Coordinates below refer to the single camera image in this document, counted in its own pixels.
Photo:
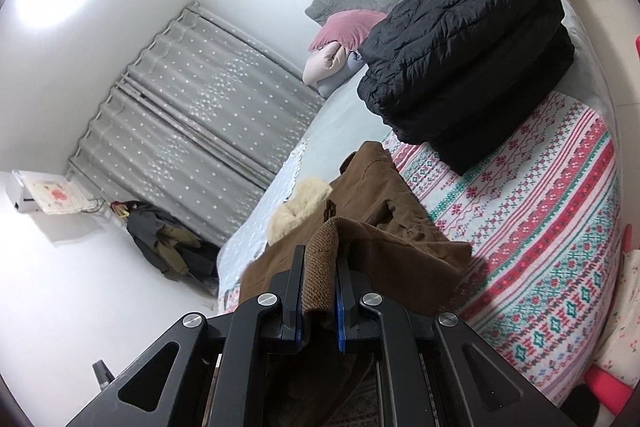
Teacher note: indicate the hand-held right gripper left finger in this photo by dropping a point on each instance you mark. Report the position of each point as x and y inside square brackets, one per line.
[292, 302]

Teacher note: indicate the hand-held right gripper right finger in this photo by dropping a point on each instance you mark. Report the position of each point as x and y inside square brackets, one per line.
[345, 327]

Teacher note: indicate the brown coat with fur collar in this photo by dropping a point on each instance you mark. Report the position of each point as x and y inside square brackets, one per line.
[400, 247]

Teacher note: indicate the hanging dark clothes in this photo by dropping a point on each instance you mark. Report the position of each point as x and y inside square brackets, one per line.
[160, 242]

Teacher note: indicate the grey star-print curtain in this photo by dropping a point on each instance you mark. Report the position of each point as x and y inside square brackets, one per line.
[200, 132]

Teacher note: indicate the small dark grey object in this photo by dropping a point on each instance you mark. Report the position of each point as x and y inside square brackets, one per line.
[102, 377]

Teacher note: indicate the cream and blue folded bedding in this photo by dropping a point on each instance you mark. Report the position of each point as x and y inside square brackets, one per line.
[347, 74]

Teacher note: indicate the red plastic chair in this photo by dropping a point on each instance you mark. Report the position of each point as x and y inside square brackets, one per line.
[607, 389]

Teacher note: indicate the white floral cloth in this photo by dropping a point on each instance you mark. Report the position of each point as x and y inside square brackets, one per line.
[622, 307]

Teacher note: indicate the pink pillow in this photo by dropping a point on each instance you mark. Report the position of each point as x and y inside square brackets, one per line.
[350, 29]

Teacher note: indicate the black folded puffer jacket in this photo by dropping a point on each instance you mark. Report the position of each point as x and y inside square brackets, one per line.
[465, 57]

